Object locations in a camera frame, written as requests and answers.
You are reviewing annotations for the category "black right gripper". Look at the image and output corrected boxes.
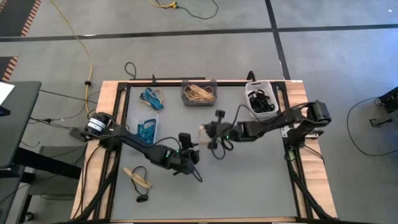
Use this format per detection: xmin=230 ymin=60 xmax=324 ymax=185
xmin=201 ymin=110 xmax=242 ymax=149

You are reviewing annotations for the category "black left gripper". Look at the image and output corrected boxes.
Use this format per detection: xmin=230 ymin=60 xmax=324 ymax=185
xmin=166 ymin=133 xmax=201 ymax=175

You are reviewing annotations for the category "tan rubber band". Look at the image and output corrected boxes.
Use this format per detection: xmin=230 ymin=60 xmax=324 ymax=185
xmin=123 ymin=167 xmax=152 ymax=190
xmin=185 ymin=88 xmax=215 ymax=102
xmin=192 ymin=83 xmax=216 ymax=101
xmin=186 ymin=83 xmax=215 ymax=97
xmin=183 ymin=84 xmax=206 ymax=101
xmin=139 ymin=88 xmax=165 ymax=106
xmin=198 ymin=124 xmax=212 ymax=146

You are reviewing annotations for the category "wide blue rubber band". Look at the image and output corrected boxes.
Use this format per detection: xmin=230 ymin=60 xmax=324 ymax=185
xmin=143 ymin=86 xmax=165 ymax=112
xmin=137 ymin=126 xmax=152 ymax=142

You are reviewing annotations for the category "short black rubber band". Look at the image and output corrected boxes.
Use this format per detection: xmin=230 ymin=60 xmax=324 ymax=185
xmin=260 ymin=99 xmax=276 ymax=113
xmin=250 ymin=102 xmax=266 ymax=114
xmin=248 ymin=96 xmax=268 ymax=113

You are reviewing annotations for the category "grey translucent basket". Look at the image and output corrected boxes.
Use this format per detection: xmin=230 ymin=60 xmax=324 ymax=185
xmin=181 ymin=79 xmax=218 ymax=107

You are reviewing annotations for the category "white plastic basket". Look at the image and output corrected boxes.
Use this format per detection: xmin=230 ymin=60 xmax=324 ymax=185
xmin=244 ymin=80 xmax=280 ymax=121

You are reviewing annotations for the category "clear plastic basket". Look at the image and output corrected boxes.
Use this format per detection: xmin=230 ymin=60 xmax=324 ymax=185
xmin=129 ymin=111 xmax=159 ymax=146

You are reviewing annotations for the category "black desk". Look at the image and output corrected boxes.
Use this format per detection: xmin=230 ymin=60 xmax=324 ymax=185
xmin=0 ymin=81 xmax=42 ymax=169

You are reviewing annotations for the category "black equipment stand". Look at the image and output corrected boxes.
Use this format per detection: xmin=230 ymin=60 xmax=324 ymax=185
xmin=369 ymin=86 xmax=398 ymax=128

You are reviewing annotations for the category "white paper sheet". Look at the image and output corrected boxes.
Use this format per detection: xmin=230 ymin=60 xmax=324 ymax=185
xmin=0 ymin=82 xmax=16 ymax=106

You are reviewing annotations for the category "black orange-striped floor mat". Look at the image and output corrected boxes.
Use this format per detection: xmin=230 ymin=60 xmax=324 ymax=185
xmin=0 ymin=55 xmax=19 ymax=82
xmin=0 ymin=0 xmax=42 ymax=37

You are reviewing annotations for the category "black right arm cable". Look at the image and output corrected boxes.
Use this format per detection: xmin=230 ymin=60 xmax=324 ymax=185
xmin=210 ymin=104 xmax=249 ymax=161

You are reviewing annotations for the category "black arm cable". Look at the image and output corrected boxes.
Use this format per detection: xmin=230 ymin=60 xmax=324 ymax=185
xmin=154 ymin=136 xmax=203 ymax=183
xmin=210 ymin=104 xmax=249 ymax=161

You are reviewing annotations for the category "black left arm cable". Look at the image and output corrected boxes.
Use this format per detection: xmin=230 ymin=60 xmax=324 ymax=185
xmin=154 ymin=136 xmax=203 ymax=183

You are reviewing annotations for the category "black aluminium table frame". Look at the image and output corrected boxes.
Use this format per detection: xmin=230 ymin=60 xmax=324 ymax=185
xmin=71 ymin=73 xmax=338 ymax=224

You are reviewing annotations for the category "black looped cable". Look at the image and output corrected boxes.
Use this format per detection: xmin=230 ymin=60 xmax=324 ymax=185
xmin=124 ymin=61 xmax=138 ymax=80

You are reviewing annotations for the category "black floor cable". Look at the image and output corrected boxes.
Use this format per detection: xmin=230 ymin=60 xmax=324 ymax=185
xmin=175 ymin=0 xmax=219 ymax=20
xmin=346 ymin=96 xmax=398 ymax=157

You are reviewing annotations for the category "yellow extension cable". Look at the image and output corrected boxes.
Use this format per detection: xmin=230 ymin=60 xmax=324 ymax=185
xmin=49 ymin=0 xmax=94 ymax=114

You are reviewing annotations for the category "yellow plug cable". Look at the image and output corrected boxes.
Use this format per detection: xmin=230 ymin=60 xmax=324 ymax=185
xmin=149 ymin=0 xmax=178 ymax=9

